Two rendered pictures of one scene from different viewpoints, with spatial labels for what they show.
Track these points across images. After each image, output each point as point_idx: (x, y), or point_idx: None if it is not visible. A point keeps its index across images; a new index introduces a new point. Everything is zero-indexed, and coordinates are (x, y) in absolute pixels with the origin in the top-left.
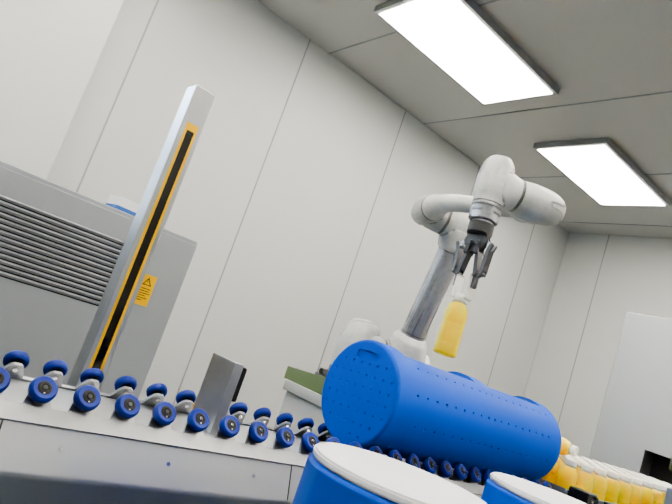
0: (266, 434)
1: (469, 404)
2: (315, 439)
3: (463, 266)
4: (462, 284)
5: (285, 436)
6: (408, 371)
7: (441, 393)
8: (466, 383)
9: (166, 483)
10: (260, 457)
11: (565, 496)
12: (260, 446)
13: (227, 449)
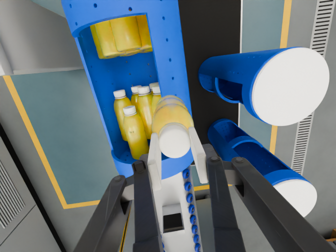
0: (191, 195)
1: (182, 56)
2: (186, 173)
3: (154, 203)
4: (156, 151)
5: (189, 187)
6: (189, 153)
7: (188, 106)
8: (164, 49)
9: (196, 207)
10: (191, 189)
11: (286, 64)
12: (189, 191)
13: (193, 202)
